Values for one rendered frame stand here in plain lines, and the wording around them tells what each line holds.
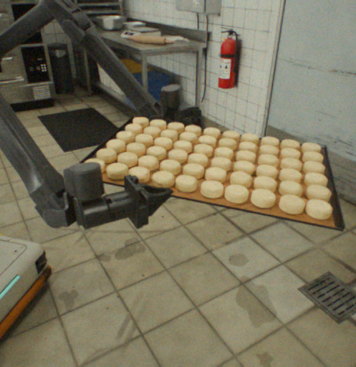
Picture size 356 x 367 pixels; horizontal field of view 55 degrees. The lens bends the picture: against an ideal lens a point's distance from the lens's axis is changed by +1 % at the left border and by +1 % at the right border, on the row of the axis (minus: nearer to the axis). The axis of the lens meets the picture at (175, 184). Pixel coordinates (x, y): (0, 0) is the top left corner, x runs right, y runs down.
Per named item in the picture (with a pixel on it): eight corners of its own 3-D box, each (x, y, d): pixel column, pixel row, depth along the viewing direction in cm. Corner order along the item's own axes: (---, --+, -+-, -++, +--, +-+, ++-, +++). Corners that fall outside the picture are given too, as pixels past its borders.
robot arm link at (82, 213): (75, 224, 70) (82, 236, 66) (69, 193, 68) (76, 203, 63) (107, 215, 73) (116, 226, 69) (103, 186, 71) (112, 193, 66)
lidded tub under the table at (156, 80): (122, 97, 406) (119, 74, 393) (155, 91, 428) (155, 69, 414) (136, 105, 378) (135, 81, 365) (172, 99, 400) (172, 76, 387)
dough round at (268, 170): (280, 177, 84) (281, 170, 83) (268, 183, 81) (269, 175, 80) (263, 168, 87) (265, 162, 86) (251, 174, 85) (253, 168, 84)
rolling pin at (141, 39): (124, 41, 348) (124, 34, 344) (129, 41, 352) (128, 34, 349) (172, 46, 323) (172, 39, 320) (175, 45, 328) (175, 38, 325)
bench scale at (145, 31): (121, 37, 372) (120, 29, 367) (145, 35, 388) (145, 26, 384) (135, 41, 351) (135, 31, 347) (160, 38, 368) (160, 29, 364)
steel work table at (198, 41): (85, 95, 491) (75, 19, 441) (131, 89, 523) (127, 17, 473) (145, 141, 351) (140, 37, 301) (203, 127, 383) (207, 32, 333)
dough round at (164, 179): (163, 175, 82) (163, 168, 81) (178, 183, 79) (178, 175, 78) (147, 182, 79) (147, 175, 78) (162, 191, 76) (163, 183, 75)
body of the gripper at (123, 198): (145, 187, 68) (109, 196, 64) (145, 228, 73) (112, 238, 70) (132, 173, 72) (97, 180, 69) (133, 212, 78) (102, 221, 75)
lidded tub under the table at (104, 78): (97, 81, 470) (94, 61, 457) (129, 77, 490) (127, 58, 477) (107, 87, 441) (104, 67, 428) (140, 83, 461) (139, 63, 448)
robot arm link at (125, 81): (71, 19, 111) (56, 28, 103) (83, 6, 108) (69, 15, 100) (157, 119, 128) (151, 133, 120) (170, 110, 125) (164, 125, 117)
